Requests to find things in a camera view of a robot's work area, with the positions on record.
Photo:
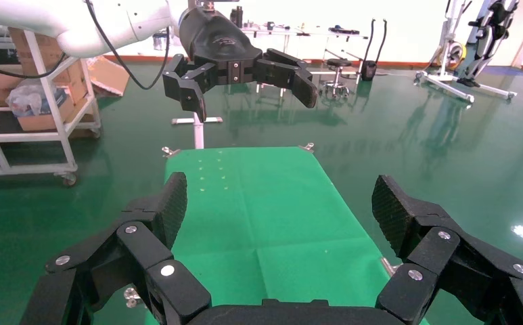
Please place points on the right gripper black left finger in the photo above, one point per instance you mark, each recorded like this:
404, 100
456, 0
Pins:
140, 242

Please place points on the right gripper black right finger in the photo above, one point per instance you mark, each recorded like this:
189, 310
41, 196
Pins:
436, 246

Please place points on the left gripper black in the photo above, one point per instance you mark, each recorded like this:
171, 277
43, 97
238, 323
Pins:
218, 42

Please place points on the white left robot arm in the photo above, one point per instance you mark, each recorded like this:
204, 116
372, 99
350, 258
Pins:
108, 22

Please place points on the flattened cardboard sheet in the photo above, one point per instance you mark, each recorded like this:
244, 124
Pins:
108, 75

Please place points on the low wide cardboard box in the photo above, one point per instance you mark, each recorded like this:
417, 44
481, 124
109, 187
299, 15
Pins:
41, 121

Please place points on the tall stacked cardboard box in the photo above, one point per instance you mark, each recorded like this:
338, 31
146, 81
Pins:
41, 54

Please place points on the small cardboard box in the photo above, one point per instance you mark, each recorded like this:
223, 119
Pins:
1, 80

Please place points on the white T-shaped table leg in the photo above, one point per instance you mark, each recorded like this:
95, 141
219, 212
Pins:
197, 130

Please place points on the black bottle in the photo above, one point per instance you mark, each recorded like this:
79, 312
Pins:
237, 17

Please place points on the black stool with chrome base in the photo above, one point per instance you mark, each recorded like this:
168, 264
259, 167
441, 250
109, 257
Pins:
338, 63

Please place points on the black flat device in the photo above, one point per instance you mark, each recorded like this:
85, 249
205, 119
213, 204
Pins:
344, 30

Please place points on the green table cloth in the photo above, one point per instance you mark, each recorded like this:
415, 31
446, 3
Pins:
265, 215

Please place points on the white metal shelf cart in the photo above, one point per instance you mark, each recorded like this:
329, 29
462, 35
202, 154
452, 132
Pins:
50, 94

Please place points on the clear plastic bag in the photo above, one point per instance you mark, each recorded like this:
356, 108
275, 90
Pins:
30, 98

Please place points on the yellow round device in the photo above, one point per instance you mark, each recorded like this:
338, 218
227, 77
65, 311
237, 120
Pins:
455, 51

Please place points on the dark legged robot on stand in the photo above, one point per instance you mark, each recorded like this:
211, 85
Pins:
487, 31

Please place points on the white rolling stand frame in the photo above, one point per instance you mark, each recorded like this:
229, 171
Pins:
449, 83

